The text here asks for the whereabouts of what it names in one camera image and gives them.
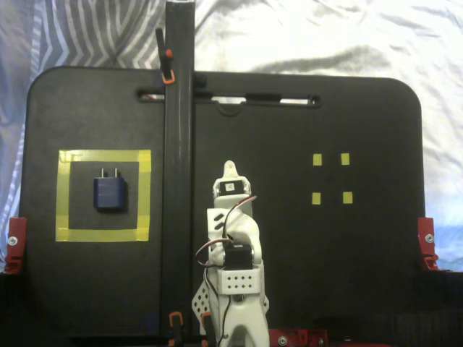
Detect red post foot bracket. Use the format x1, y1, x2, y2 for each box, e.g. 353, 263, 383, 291
269, 327, 301, 347

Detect black corrugated backdrop sheet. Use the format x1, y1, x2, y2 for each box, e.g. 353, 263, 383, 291
0, 269, 463, 347

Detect red corner bracket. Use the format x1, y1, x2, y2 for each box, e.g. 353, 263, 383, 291
3, 216, 29, 275
417, 216, 441, 272

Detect white crumpled bedsheet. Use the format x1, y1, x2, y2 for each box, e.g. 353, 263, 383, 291
195, 0, 463, 272

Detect blue white charger block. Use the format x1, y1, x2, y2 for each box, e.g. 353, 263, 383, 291
93, 167, 129, 214

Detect orange black spring clamp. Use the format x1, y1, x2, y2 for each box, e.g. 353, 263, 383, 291
168, 310, 185, 347
154, 27, 177, 86
200, 311, 215, 343

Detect red white servo cable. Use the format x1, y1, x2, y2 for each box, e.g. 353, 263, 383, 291
195, 194, 258, 270

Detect black flat beam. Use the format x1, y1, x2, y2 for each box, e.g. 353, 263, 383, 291
160, 0, 197, 337

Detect grey striped blanket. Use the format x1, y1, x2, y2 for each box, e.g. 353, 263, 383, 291
0, 0, 167, 270

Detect yellow tape square outline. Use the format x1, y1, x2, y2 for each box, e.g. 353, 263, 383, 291
54, 148, 152, 243

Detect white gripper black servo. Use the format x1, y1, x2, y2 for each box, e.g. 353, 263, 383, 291
212, 160, 255, 210

